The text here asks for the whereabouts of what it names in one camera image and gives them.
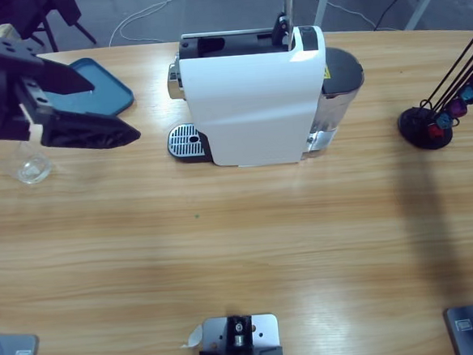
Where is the black capsule holder with rods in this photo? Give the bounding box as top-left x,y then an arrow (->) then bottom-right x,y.
392,33 -> 473,153

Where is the black chair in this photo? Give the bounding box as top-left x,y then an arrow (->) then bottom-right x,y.
0,0 -> 98,55

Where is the white floor cable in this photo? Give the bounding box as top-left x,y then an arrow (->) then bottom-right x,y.
105,0 -> 377,48

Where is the white paper tag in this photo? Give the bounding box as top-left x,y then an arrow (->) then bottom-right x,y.
179,324 -> 206,349

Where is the grey camera mount with post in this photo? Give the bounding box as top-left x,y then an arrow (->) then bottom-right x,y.
195,312 -> 284,355

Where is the black drip tray silver grille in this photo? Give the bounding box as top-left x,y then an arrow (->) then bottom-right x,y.
165,121 -> 215,167

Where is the purple coffee capsule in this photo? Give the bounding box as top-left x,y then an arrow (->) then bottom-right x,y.
448,100 -> 468,118

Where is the white capsule coffee machine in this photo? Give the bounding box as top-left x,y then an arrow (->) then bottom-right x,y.
161,0 -> 335,173

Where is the blue plastic tray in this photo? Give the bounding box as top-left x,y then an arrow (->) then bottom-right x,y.
43,54 -> 136,121

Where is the black floor cable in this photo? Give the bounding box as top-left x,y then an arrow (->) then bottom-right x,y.
372,0 -> 423,31

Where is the clear drinking glass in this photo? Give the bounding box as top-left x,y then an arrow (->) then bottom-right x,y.
0,133 -> 57,187

